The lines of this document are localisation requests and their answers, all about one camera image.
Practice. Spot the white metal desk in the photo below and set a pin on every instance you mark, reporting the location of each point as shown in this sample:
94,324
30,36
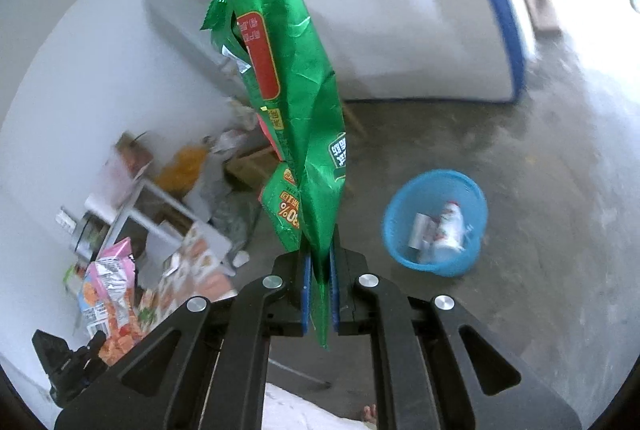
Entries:
129,211

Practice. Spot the green chip bag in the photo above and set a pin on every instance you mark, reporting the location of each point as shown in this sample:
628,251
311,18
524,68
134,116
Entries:
285,109

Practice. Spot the yellow plastic bag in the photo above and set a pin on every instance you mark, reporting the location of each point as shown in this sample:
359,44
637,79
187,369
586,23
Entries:
179,176

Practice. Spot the grey metal cooker pot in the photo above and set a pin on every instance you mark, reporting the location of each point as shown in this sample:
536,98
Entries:
88,236

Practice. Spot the orange pink snack bag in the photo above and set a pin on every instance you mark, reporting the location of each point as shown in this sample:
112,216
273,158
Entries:
106,301

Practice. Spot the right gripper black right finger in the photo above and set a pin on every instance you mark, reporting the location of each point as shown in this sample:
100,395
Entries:
434,365

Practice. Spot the white bottle in basket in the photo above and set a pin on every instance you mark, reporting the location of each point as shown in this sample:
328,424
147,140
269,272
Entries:
452,234

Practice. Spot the white paper towel roll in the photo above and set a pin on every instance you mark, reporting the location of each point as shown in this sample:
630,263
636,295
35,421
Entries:
102,208

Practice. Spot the blue plastic trash basket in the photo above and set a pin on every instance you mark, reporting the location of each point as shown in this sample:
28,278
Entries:
412,216

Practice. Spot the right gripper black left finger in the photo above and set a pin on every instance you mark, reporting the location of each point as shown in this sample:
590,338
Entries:
205,366

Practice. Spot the grey refrigerator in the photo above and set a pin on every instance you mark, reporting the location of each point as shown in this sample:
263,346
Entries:
179,23

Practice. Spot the table with patterned tablecloth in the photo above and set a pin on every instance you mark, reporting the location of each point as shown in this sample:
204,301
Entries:
195,269

